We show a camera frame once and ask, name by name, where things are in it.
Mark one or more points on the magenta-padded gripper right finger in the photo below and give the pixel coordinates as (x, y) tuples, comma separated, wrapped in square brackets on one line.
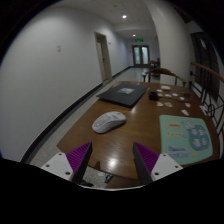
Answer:
[(165, 166)]

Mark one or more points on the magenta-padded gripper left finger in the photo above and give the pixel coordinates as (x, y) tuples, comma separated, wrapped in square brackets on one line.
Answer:
[(60, 165)]

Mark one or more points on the white perforated computer mouse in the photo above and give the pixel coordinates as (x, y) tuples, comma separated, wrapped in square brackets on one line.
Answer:
[(108, 121)]

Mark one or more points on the green printed mouse pad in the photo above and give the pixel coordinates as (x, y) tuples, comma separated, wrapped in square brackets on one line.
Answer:
[(185, 140)]

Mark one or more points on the small white sticker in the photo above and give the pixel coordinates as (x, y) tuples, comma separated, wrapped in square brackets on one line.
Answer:
[(167, 95), (182, 98), (175, 94), (185, 112), (159, 90)]

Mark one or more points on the small pinkish sticker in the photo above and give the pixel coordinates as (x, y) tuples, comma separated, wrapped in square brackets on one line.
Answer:
[(160, 95), (168, 104), (187, 104), (160, 104)]

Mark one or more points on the white notepad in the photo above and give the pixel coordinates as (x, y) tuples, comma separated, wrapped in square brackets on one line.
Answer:
[(203, 109)]

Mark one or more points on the small black box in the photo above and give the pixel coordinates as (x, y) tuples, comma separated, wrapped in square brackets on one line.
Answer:
[(153, 96)]

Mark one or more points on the white flat card box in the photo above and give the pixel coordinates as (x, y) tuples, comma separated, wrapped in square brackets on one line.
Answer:
[(165, 87)]

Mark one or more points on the black closed laptop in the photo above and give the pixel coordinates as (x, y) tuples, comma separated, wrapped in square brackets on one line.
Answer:
[(121, 95)]

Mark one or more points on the wooden armchair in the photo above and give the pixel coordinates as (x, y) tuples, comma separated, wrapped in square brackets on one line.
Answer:
[(164, 71)]

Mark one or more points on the black railing with wooden handrail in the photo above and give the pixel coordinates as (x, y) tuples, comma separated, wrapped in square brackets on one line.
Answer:
[(206, 68)]

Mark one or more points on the glazed double door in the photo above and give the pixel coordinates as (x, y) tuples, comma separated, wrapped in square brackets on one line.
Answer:
[(140, 55)]

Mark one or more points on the dark window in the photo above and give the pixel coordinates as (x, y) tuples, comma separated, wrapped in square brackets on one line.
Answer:
[(201, 56)]

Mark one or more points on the pale side door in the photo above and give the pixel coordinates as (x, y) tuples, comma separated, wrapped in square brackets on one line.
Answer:
[(104, 56)]

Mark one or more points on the green exit sign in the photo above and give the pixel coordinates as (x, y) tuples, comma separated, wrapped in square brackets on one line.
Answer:
[(139, 40)]

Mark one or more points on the round ceiling light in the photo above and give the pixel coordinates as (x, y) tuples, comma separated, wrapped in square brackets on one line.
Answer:
[(124, 16), (134, 35)]

